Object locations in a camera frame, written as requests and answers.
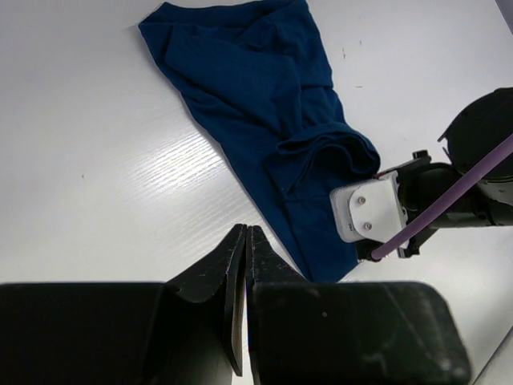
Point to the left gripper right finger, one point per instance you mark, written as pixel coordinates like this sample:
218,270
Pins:
301,332

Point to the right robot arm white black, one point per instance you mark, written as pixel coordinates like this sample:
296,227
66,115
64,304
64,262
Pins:
475,132

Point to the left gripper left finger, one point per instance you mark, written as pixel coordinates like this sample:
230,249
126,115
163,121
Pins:
184,331

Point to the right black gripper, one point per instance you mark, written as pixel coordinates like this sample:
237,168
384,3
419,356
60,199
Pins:
421,183

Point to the blue t shirt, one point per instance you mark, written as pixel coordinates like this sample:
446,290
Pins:
256,78

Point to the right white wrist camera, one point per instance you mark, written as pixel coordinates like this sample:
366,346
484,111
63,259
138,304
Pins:
369,210

